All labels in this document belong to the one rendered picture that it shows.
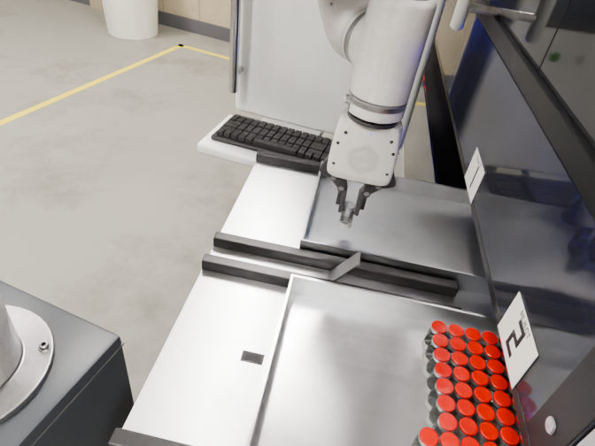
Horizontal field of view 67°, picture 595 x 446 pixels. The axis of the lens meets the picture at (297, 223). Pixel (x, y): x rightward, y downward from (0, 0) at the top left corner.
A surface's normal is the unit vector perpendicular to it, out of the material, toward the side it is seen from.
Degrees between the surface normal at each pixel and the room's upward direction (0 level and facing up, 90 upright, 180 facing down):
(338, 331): 0
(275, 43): 90
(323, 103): 90
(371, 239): 0
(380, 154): 89
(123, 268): 0
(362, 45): 90
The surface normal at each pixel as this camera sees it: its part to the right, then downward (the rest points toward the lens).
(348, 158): -0.22, 0.58
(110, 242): 0.12, -0.77
